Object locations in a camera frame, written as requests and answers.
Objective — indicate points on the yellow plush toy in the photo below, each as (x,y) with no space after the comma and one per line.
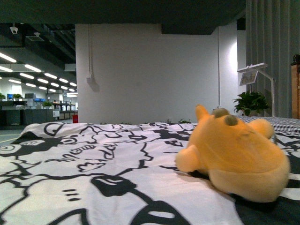
(239,158)

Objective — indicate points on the green potted plant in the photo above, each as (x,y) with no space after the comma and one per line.
(248,102)

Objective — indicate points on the black and white duvet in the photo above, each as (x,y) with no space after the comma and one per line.
(90,174)

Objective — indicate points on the white desk lamp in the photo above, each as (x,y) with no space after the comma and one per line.
(257,68)

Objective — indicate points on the striped grey pillow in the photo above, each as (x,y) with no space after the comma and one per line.
(284,126)

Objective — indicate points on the grey curtain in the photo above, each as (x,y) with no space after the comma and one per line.
(273,37)

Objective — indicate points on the wooden cabinet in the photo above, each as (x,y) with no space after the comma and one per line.
(295,86)

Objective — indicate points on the white wall conduit box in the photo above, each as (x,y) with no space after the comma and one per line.
(90,78)

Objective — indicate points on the white security camera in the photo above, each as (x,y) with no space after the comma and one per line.
(14,29)

